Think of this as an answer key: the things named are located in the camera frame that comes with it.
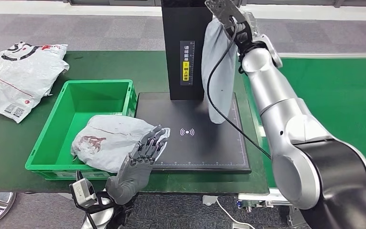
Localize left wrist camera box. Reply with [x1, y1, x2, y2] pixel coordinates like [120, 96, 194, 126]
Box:
[69, 170, 98, 209]

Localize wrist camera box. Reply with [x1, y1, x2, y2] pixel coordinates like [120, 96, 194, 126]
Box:
[69, 170, 98, 209]
[204, 0, 253, 32]

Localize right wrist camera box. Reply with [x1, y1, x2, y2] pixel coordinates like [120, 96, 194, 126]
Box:
[204, 0, 253, 32]

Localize plain grey parcel bag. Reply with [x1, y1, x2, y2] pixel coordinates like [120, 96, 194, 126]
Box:
[201, 17, 238, 125]

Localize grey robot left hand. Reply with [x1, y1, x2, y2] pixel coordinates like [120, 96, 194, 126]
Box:
[105, 125, 168, 206]

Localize white cable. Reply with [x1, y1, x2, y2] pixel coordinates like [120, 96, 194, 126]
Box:
[216, 199, 256, 229]

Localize black yellow label sticker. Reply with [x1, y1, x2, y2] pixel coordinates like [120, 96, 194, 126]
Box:
[180, 40, 195, 86]

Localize white parcel bag black print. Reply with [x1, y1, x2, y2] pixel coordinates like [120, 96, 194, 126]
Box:
[0, 41, 70, 124]

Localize grey parcel bag red print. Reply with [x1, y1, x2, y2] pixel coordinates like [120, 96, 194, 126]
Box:
[71, 114, 171, 174]

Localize white bracket block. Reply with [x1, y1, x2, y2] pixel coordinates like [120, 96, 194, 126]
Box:
[202, 195, 218, 206]

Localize black inbound scanner machine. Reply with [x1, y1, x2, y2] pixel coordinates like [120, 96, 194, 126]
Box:
[135, 0, 252, 174]

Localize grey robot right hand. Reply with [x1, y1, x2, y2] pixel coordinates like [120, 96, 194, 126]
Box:
[233, 12, 260, 43]

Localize green plastic crate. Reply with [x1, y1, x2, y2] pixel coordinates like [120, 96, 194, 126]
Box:
[25, 79, 138, 181]

